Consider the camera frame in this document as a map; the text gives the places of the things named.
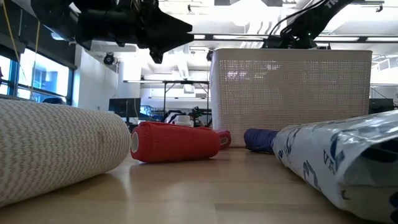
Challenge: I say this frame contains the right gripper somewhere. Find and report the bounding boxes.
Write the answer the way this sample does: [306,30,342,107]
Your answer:
[262,34,315,50]

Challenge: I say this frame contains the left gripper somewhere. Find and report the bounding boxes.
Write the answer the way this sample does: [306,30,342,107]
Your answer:
[76,0,194,65]

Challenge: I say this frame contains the white perforated plastic basket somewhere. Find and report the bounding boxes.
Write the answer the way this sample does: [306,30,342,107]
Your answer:
[209,48,373,148]

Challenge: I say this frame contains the small white pill bottle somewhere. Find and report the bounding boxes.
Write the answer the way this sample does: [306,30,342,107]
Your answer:
[174,114,194,128]

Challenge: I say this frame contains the purple bandage roll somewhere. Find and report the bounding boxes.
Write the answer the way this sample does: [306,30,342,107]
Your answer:
[243,128,280,154]

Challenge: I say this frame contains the red bandage roll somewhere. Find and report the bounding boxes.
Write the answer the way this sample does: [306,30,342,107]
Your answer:
[130,121,222,164]

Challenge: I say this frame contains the pink bandage roll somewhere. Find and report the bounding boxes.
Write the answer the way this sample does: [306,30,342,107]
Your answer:
[216,129,233,150]

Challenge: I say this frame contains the white package blue print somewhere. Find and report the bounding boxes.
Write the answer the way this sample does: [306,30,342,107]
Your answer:
[271,110,398,224]

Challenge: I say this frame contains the white elastic bandage roll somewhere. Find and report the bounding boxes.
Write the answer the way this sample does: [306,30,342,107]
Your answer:
[0,98,132,208]

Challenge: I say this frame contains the long ceiling light fixture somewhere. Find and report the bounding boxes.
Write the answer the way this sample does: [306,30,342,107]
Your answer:
[49,30,398,44]

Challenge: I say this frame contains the black computer monitor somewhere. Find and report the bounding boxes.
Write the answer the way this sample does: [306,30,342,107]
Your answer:
[368,98,396,114]
[108,98,142,118]

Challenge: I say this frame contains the large window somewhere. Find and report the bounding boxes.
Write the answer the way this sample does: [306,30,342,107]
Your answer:
[0,46,77,106]

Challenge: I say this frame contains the black workstation frame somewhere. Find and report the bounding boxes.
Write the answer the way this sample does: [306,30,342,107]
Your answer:
[162,80,211,124]

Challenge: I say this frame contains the silver ceiling air duct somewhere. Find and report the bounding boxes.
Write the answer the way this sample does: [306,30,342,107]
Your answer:
[279,0,386,35]

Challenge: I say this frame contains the yellow hanging cable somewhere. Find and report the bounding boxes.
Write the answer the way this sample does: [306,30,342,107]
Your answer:
[1,0,20,63]
[30,20,41,100]

